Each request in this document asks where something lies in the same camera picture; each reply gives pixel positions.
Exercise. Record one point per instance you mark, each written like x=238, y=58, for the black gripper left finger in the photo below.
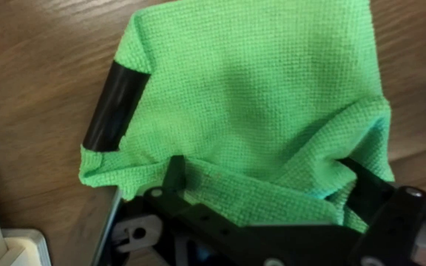
x=176, y=182

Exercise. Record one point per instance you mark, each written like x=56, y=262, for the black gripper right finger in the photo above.
x=380, y=197

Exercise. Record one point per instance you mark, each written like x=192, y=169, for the green microfibre cloth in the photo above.
x=251, y=108

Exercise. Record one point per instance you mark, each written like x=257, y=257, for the black tape strip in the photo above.
x=117, y=105

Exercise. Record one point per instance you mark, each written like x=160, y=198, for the white box edge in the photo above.
x=6, y=246

